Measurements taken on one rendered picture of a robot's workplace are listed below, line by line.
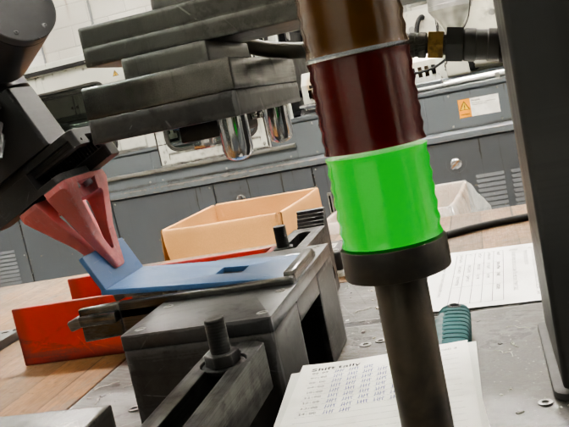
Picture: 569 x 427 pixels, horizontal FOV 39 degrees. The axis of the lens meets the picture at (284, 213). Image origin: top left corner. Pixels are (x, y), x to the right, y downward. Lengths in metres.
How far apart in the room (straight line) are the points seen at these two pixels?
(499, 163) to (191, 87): 4.57
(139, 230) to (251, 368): 5.29
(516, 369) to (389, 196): 0.31
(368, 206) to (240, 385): 0.17
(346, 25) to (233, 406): 0.21
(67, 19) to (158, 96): 7.64
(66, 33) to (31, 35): 7.57
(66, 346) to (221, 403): 0.45
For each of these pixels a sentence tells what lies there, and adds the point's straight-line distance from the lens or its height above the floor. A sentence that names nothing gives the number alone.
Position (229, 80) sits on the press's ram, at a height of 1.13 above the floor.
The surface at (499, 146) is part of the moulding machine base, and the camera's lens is 5.01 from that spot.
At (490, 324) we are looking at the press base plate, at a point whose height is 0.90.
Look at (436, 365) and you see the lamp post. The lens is 0.31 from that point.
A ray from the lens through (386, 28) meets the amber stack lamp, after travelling 0.28.
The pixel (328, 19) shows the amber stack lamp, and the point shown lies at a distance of 0.28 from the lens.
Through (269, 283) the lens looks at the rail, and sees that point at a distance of 0.55.
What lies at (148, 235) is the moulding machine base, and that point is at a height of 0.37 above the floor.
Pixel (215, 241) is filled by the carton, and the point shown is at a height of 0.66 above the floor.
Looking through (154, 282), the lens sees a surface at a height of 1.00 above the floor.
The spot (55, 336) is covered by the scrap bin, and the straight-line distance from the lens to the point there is 0.83.
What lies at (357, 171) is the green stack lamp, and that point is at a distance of 0.28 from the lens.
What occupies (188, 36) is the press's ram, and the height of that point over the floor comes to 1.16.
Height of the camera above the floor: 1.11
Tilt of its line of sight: 8 degrees down
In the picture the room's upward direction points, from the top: 12 degrees counter-clockwise
